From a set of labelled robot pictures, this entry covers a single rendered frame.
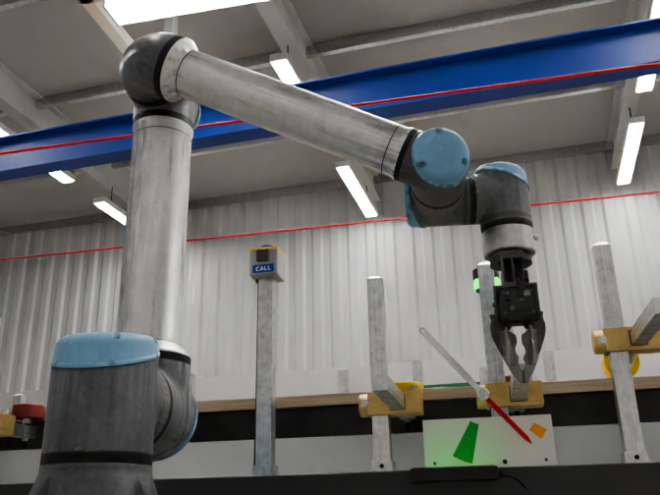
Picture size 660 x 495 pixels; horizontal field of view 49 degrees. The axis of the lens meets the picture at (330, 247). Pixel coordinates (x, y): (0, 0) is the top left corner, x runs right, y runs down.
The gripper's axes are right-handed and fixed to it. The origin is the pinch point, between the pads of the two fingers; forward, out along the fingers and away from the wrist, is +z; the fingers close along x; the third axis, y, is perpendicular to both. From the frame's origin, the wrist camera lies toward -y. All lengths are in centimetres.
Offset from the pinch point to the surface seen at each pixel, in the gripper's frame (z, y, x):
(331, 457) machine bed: 8, -54, -45
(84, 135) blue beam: -260, -316, -293
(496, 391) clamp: -2.5, -31.2, -4.3
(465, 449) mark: 8.8, -31.2, -11.7
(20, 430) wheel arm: -1, -43, -124
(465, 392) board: -6, -52, -11
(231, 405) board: -6, -52, -70
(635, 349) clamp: -9.5, -31.2, 24.2
